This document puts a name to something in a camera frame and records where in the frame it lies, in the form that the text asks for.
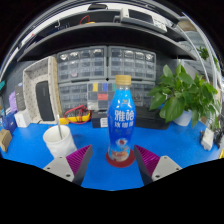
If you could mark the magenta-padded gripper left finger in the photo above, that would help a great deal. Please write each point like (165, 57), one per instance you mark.
(58, 168)

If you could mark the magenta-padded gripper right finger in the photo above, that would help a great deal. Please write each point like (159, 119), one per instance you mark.
(166, 167)

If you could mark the blue drink bottle gold cap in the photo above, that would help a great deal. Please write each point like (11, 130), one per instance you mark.
(121, 123)

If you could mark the spoon in mug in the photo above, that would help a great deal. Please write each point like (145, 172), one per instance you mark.
(59, 128)

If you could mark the flat round red coaster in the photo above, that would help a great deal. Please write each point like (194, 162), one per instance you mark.
(120, 164)

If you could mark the white power adapter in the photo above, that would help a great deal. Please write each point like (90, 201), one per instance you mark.
(207, 140)

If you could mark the flat black case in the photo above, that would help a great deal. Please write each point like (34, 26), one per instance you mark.
(150, 120)

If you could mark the yellow multimeter with leads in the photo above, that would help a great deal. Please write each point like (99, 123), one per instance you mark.
(83, 116)

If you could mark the brown cardboard box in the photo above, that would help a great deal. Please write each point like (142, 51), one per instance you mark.
(5, 140)

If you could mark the white cardboard box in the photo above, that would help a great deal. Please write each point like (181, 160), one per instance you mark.
(22, 119)

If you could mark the small black labelled box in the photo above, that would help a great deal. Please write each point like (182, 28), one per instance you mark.
(99, 120)

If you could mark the potted green plant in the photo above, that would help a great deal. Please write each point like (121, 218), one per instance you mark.
(180, 96)

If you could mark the grey small parts drawer cabinet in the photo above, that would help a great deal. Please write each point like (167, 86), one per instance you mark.
(133, 63)
(81, 65)
(71, 96)
(143, 93)

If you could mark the dark grey upright box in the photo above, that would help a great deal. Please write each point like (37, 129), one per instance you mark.
(20, 98)

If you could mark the clear organizer box colourful parts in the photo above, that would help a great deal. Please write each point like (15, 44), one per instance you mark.
(100, 96)

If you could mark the white perforated storage tray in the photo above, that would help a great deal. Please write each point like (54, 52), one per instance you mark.
(36, 71)

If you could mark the white metal rack shelf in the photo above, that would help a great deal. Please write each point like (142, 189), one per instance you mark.
(203, 40)

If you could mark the dark overhead shelf unit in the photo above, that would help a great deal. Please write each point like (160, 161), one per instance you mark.
(100, 35)

